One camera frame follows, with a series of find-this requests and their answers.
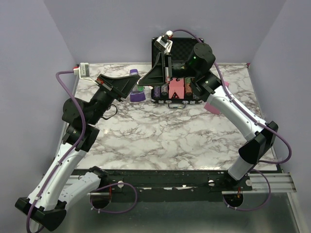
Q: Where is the pink box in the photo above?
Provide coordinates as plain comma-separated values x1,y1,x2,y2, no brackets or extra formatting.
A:
204,81,229,115

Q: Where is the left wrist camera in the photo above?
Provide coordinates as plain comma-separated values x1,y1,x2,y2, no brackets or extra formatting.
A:
73,63,96,84

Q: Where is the purple metronome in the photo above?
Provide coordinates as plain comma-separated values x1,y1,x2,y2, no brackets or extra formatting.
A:
130,84,146,102

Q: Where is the black poker chip case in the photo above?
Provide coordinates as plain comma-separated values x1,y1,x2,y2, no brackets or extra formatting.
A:
151,37,202,108

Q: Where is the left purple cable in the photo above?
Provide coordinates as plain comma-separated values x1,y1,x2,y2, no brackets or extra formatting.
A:
25,69,138,233

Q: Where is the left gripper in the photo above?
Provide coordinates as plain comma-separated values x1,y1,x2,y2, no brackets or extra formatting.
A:
88,74,141,126

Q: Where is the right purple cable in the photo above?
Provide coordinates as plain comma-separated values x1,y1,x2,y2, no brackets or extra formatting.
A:
172,29,292,211

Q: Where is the purple cable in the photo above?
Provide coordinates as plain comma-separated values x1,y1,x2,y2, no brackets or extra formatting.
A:
25,69,138,233
172,29,292,211

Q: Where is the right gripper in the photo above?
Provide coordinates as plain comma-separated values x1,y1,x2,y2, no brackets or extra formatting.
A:
138,52,198,87

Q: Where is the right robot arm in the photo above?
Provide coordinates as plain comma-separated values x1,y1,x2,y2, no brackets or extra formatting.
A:
139,41,278,190

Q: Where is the red playing card deck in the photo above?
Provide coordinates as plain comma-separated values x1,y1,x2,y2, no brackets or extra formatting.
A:
168,78,185,99

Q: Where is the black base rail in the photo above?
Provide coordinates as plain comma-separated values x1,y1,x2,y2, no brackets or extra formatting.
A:
90,169,254,207

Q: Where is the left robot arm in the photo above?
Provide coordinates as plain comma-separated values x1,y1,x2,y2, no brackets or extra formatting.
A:
15,71,140,233

